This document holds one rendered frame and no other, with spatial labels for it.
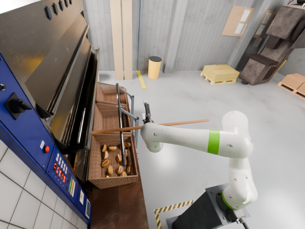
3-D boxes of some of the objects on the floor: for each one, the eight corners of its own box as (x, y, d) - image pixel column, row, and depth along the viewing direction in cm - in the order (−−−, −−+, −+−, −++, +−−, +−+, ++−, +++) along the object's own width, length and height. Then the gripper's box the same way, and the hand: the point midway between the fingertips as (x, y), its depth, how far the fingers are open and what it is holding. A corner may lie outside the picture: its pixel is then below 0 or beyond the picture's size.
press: (255, 73, 593) (310, -10, 414) (280, 89, 509) (362, -7, 330) (227, 73, 557) (274, -18, 378) (249, 90, 473) (323, -16, 294)
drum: (157, 73, 483) (159, 56, 442) (160, 79, 456) (163, 61, 415) (145, 74, 473) (147, 55, 432) (148, 79, 446) (150, 61, 405)
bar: (124, 207, 188) (120, 165, 109) (119, 133, 277) (115, 81, 197) (146, 202, 196) (159, 159, 116) (135, 132, 284) (137, 80, 205)
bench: (95, 256, 152) (84, 253, 113) (102, 109, 321) (98, 88, 282) (146, 241, 166) (151, 234, 127) (126, 108, 334) (126, 87, 295)
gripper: (146, 114, 89) (140, 94, 104) (143, 138, 106) (138, 118, 121) (157, 113, 91) (150, 94, 106) (152, 137, 108) (147, 117, 123)
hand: (144, 108), depth 113 cm, fingers open, 13 cm apart
